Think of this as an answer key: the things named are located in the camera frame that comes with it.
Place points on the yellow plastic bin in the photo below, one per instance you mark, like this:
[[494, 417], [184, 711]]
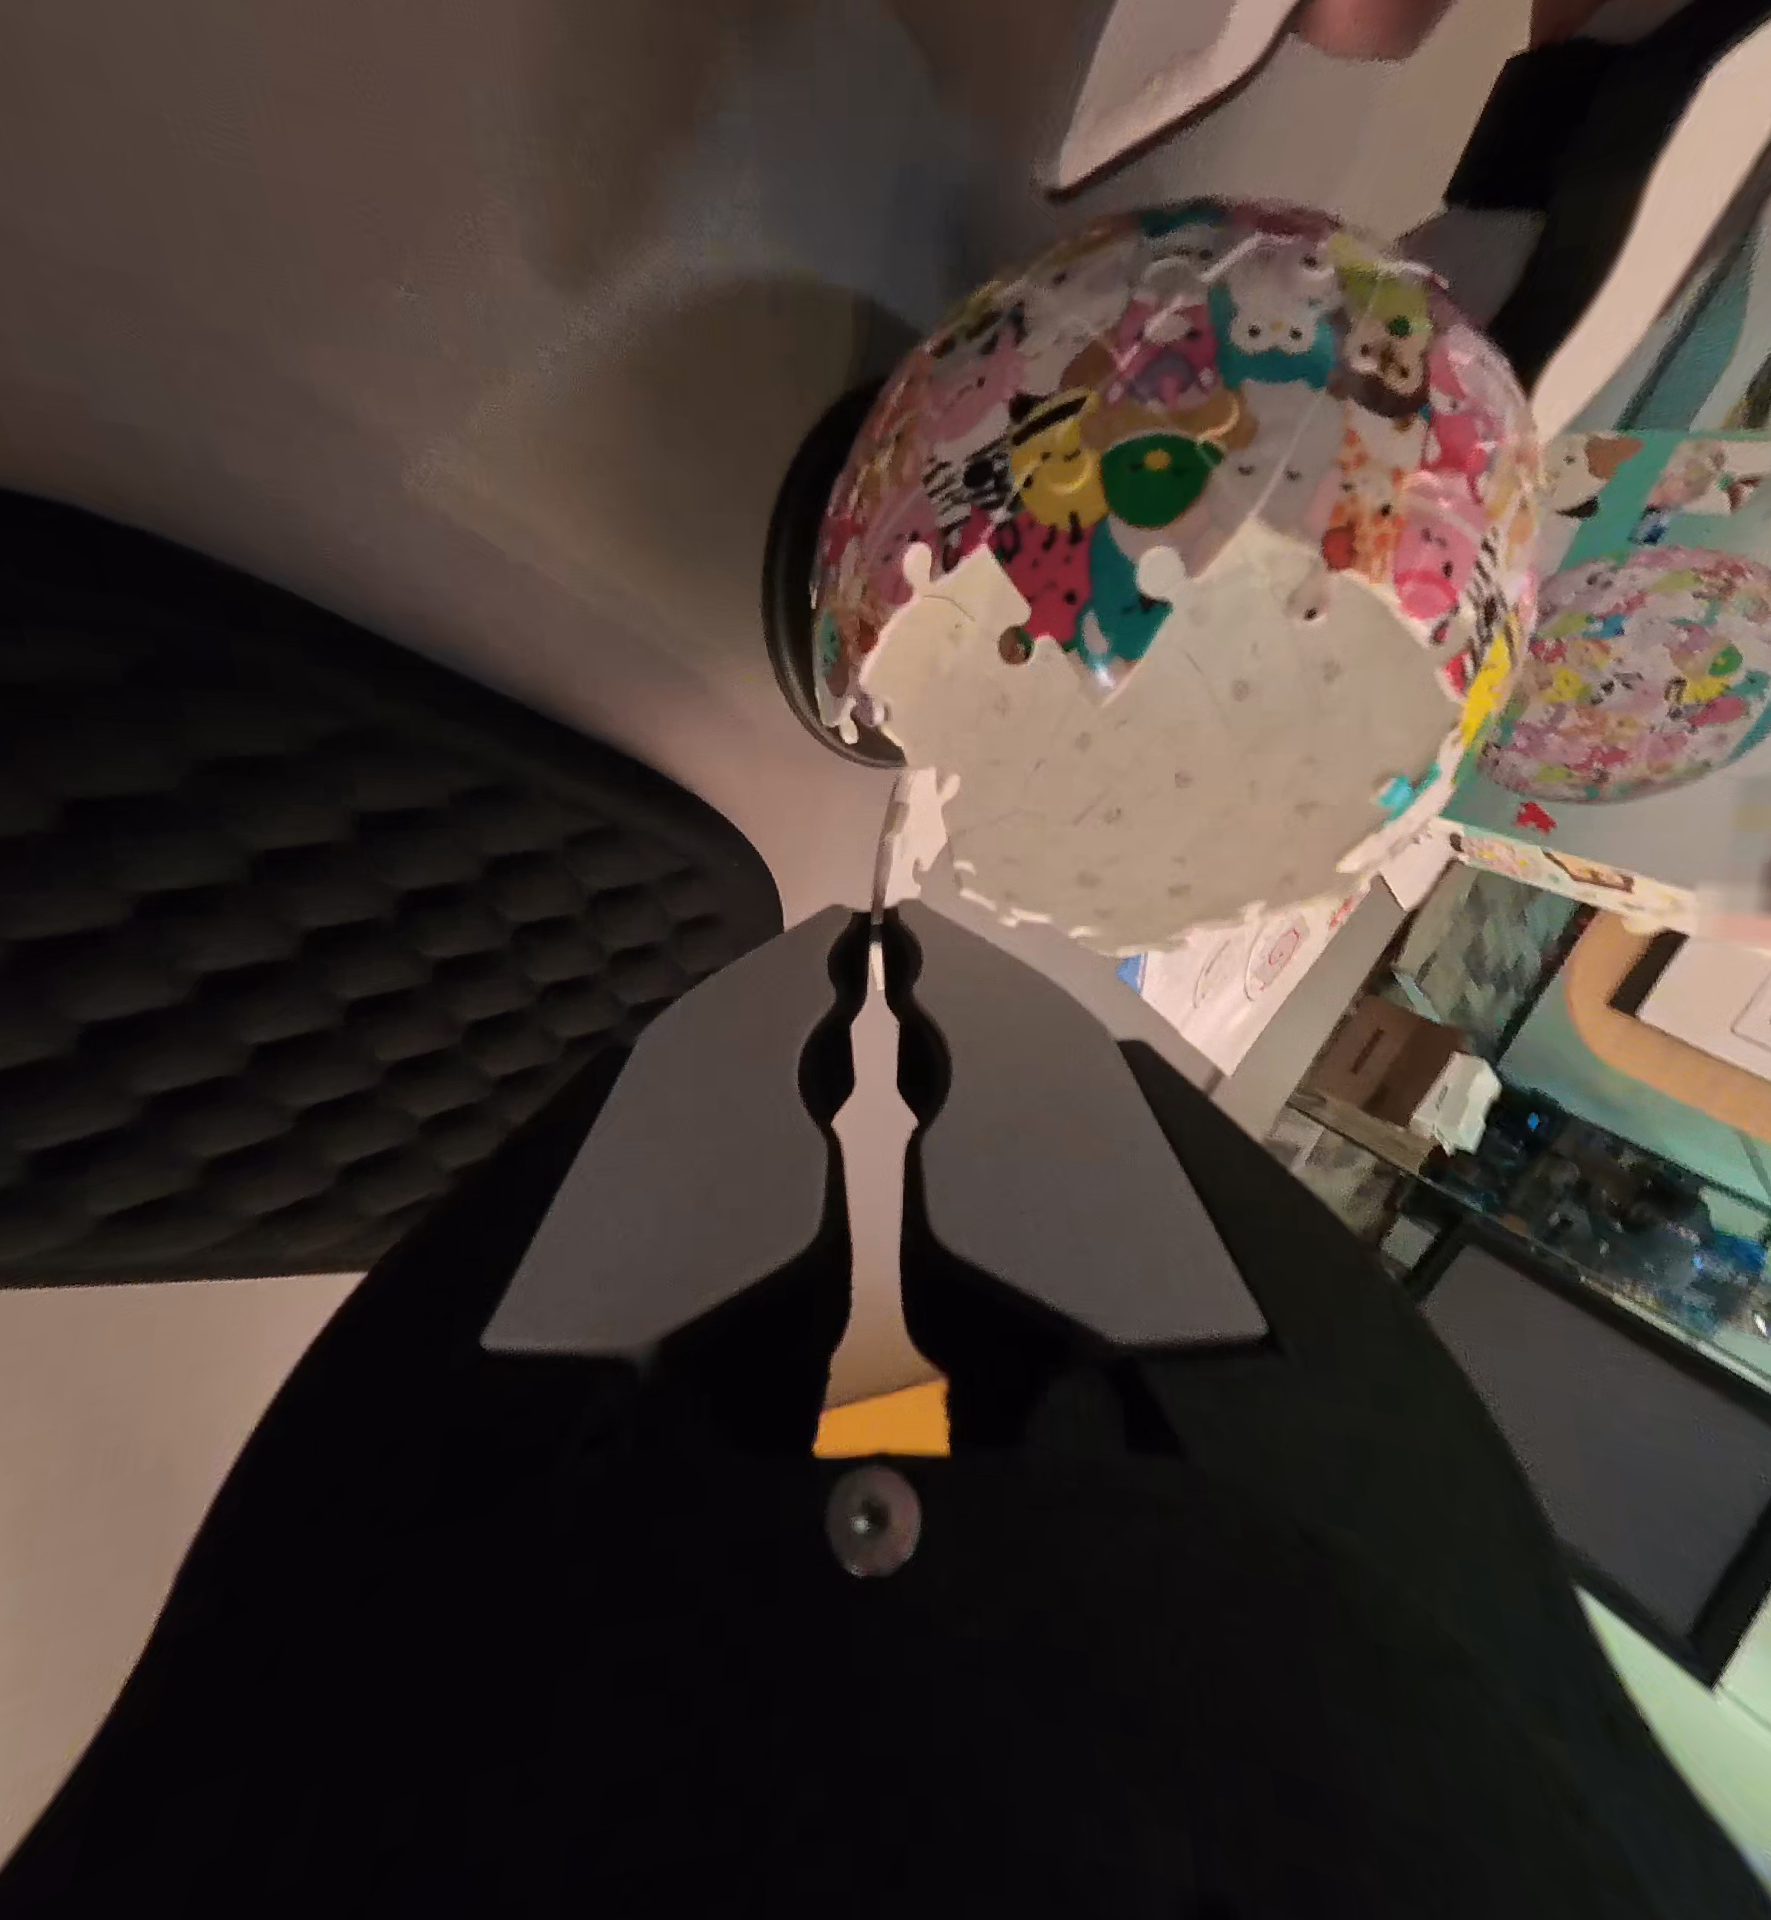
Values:
[[885, 1425]]

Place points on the white instruction leaflet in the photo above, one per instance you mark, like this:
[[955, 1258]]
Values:
[[1244, 976]]

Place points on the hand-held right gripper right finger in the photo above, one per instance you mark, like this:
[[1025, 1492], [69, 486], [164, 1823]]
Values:
[[1065, 1200]]

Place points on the colourful cartoon puzzle ball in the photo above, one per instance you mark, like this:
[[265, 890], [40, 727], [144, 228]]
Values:
[[1214, 524]]

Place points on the black quilted wrist rest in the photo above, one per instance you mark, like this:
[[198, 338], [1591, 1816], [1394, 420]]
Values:
[[225, 901]]

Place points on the cardboard box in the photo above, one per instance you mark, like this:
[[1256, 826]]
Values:
[[1401, 1074]]

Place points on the white puzzle piece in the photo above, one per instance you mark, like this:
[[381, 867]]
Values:
[[926, 802]]

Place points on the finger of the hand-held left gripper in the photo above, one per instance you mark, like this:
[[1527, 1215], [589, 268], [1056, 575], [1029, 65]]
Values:
[[1170, 91], [1665, 240]]

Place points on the black round ball stand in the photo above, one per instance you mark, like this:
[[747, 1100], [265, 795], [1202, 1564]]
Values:
[[787, 601]]

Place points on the black panel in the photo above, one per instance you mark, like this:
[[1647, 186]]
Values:
[[1621, 1440]]

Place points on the puzzle ball box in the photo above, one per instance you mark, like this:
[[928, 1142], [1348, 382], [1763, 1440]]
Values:
[[1650, 675]]

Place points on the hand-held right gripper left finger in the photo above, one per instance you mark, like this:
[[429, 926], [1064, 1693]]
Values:
[[675, 1200]]

